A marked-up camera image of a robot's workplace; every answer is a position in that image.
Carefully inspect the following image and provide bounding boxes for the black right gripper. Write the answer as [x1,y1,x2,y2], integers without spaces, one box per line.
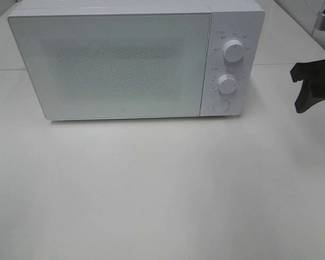
[290,60,325,113]

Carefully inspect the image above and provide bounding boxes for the white microwave knob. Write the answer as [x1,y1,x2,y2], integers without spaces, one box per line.
[216,74,238,94]
[223,38,244,62]

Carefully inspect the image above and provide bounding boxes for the round white door button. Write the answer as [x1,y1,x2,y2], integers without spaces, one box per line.
[213,100,230,114]

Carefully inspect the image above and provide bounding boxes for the white microwave door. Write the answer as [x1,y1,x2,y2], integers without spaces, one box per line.
[9,13,211,120]

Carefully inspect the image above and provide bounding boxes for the white microwave oven body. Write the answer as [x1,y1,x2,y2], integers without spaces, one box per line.
[8,1,265,119]

